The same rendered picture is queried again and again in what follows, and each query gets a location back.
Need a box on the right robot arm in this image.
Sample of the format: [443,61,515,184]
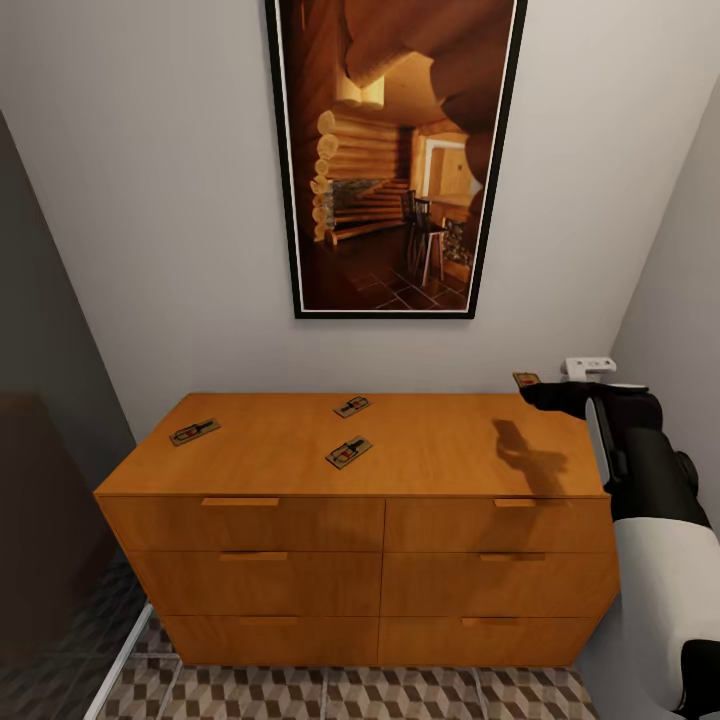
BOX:
[519,356,720,720]

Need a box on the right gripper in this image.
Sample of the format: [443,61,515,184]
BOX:
[519,382,592,419]

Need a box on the mousetrap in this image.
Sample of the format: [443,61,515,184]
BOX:
[513,372,541,388]
[170,418,221,447]
[334,396,373,419]
[325,435,373,469]

